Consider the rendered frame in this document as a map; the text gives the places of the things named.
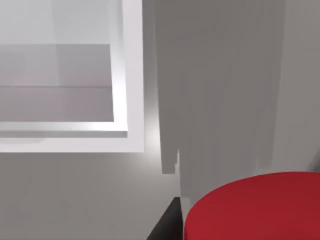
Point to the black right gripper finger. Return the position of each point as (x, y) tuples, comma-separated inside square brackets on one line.
[(171, 222)]

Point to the red round can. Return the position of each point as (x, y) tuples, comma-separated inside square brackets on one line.
[(252, 210)]

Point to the white sink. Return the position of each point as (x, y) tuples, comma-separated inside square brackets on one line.
[(75, 82)]

